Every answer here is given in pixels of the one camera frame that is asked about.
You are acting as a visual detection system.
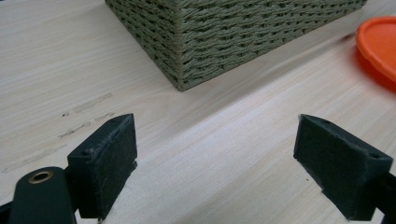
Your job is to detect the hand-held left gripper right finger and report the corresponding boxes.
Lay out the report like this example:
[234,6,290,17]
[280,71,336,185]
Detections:
[292,113,394,222]

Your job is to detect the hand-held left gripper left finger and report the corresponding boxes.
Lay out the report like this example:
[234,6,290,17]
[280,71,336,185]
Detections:
[66,113,138,221]

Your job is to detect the orange plastic plate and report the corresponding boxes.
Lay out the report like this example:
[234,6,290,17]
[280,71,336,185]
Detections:
[355,16,396,84]

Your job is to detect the green woven basket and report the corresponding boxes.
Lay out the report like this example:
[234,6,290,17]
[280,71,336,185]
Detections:
[104,0,369,92]

